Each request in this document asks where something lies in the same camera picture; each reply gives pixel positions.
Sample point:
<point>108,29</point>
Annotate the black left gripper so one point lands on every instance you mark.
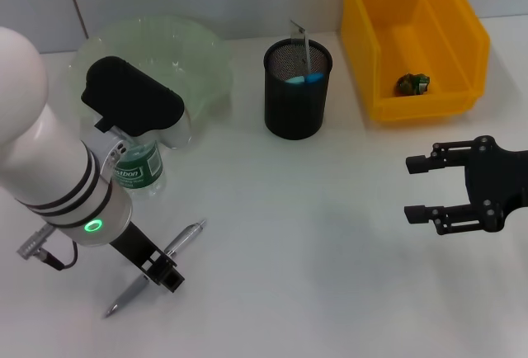
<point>134,246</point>

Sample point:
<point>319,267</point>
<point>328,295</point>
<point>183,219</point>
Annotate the clear water bottle green label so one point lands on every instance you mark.
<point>140,172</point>

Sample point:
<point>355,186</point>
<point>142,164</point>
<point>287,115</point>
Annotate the green plastic wrapper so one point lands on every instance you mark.
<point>410,85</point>

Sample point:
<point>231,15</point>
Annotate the green glass fruit bowl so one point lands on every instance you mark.
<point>198,53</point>

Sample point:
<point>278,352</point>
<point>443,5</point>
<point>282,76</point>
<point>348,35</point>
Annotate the black mesh pen holder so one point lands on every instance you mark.
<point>297,114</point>

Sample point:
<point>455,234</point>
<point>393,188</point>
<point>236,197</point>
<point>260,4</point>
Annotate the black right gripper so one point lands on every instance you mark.
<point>499,185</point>

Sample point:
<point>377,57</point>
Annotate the transparent plastic ruler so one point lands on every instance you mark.
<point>299,34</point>

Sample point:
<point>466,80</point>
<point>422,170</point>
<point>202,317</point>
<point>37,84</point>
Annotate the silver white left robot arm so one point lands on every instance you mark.
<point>49,160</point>

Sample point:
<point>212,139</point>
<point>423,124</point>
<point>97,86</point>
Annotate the silver pen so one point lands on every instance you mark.
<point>185,236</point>

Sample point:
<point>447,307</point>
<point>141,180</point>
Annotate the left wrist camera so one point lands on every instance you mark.
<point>132,98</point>

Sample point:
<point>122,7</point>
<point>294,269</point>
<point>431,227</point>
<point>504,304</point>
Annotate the blue scissors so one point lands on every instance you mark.
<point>313,78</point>

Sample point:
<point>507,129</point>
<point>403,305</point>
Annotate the yellow plastic bin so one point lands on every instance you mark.
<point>371,24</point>

